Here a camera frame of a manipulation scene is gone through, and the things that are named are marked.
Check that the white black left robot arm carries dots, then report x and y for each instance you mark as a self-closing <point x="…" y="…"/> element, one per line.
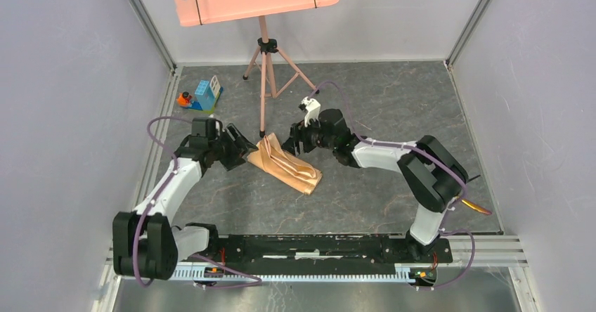
<point x="145" y="244"/>

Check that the orange toy figure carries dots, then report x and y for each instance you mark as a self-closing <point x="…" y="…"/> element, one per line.
<point x="184" y="100"/>

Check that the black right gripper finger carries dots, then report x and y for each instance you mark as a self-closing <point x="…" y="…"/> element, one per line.
<point x="293" y="144"/>
<point x="307" y="137"/>

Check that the colourful toy brick house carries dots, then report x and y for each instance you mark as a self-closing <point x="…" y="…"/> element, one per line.
<point x="206" y="95"/>

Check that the aluminium frame rail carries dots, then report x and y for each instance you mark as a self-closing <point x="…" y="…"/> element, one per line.
<point x="490" y="251"/>

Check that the black handled utensil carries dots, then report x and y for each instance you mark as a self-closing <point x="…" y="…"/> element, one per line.
<point x="473" y="178"/>

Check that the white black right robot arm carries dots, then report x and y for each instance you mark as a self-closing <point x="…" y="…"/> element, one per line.
<point x="433" y="175"/>

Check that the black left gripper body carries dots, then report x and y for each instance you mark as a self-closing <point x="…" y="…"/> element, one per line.
<point x="217" y="145"/>

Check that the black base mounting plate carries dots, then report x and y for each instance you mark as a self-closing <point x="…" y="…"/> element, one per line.
<point x="325" y="254"/>

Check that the peach satin napkin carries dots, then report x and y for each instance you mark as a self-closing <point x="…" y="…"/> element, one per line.
<point x="294" y="172"/>

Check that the grey slotted cable duct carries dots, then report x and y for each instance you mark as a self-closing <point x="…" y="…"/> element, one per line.
<point x="200" y="273"/>

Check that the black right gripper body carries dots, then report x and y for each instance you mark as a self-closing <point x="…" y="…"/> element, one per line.
<point x="322" y="141"/>

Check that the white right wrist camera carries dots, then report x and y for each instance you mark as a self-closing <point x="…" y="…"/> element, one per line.
<point x="311" y="108"/>

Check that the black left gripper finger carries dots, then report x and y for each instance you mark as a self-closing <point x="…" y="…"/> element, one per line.
<point x="240" y="143"/>
<point x="228" y="157"/>

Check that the gold handled utensil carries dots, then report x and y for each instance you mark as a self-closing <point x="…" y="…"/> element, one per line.
<point x="476" y="207"/>

